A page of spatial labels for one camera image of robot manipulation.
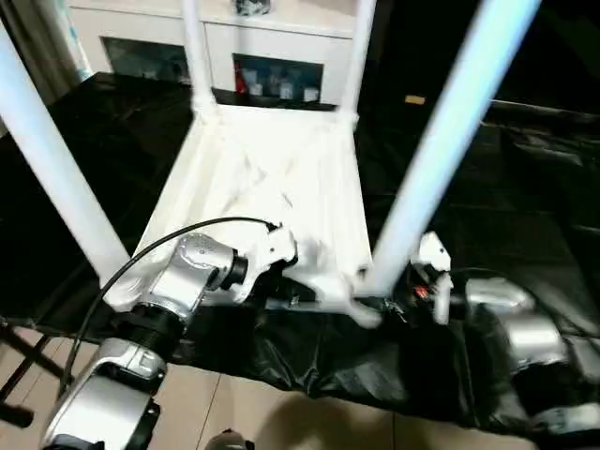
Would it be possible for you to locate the white plastic table top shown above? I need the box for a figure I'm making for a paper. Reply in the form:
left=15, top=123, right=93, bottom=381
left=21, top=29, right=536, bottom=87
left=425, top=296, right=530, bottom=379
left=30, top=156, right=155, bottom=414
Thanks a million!
left=101, top=99, right=384, bottom=330

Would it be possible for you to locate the black metal frame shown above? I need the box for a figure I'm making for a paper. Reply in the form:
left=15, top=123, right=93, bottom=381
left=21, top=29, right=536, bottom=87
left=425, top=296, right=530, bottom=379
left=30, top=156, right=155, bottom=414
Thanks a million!
left=488, top=99, right=600, bottom=124

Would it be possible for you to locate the white glass door cabinet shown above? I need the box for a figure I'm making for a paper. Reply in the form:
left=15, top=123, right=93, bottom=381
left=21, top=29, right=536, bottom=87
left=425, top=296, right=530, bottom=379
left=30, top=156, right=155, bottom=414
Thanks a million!
left=67, top=0, right=372, bottom=108

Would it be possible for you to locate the black left wrist camera cable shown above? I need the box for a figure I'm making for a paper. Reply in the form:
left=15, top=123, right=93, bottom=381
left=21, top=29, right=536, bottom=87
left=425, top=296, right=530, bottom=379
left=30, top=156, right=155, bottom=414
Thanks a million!
left=59, top=216, right=283, bottom=391

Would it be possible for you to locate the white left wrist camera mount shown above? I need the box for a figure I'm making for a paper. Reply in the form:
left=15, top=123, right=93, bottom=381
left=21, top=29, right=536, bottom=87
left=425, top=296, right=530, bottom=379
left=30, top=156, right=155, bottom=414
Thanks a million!
left=231, top=223, right=302, bottom=307

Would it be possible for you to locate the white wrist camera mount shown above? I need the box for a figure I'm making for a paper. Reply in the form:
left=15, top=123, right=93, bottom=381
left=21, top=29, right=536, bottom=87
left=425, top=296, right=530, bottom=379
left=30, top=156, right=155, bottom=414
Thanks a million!
left=231, top=223, right=302, bottom=307
left=411, top=231, right=456, bottom=325

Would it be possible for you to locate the dark patterned object on cabinet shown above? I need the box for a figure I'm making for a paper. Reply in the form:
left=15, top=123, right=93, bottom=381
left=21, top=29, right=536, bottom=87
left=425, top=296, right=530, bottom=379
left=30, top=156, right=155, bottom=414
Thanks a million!
left=232, top=0, right=274, bottom=19

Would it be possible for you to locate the black work surface mat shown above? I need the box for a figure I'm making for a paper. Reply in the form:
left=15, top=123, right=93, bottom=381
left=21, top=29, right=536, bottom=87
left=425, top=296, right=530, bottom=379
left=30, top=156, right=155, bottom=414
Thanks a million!
left=0, top=69, right=600, bottom=444

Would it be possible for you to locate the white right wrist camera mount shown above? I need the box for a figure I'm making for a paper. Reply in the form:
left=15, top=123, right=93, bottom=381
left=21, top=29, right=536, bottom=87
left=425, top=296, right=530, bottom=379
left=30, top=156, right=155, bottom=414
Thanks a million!
left=411, top=231, right=456, bottom=325

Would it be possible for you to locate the grey curtain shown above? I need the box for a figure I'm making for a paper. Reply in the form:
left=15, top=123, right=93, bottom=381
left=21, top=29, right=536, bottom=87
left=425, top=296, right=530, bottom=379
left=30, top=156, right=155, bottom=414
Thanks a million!
left=0, top=0, right=89, bottom=112

